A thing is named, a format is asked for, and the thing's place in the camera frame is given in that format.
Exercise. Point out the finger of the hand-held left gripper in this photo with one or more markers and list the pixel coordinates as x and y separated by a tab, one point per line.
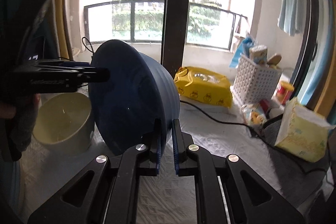
65	64
94	75

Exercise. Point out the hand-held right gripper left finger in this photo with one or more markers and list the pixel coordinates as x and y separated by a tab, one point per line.
157	150

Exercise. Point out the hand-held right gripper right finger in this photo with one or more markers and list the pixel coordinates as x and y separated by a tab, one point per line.
176	150

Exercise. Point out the cream bowl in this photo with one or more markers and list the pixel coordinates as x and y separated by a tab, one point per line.
63	119

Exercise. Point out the dark blue bowl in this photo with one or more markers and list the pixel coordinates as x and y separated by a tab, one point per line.
126	108

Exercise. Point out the person's left forearm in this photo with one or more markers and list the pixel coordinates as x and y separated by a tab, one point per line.
26	129

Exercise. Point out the person's left hand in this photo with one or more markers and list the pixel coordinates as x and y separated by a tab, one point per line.
7	111

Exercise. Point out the black tablet clock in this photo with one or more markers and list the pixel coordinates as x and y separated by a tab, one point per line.
36	37

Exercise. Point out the yellow wipes pack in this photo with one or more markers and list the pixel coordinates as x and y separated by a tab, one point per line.
204	87

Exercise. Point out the balcony railing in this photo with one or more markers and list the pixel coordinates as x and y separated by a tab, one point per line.
134	2

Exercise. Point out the yellow snack packet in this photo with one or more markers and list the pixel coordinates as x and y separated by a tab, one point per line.
253	115

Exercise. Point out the small red box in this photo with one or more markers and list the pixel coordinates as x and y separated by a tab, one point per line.
265	105

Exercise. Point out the white perforated basket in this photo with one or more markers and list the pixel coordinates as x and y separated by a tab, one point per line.
254	79

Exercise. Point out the blue packet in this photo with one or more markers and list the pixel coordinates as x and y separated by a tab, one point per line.
242	48

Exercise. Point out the red and yellow can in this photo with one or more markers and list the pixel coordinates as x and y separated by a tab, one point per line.
284	91

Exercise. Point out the small printed carton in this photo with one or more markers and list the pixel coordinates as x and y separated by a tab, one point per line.
258	54

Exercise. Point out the grey towel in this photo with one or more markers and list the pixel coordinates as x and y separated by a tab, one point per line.
302	167

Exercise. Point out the yellow tissue pack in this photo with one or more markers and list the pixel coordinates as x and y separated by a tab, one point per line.
302	132

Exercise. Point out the brown rounded item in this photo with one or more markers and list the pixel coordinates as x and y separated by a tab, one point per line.
274	60

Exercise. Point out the light blue hanging shirt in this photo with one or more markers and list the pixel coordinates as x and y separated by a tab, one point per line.
290	8

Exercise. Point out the dark door frame post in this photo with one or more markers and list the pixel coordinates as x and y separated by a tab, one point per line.
176	3

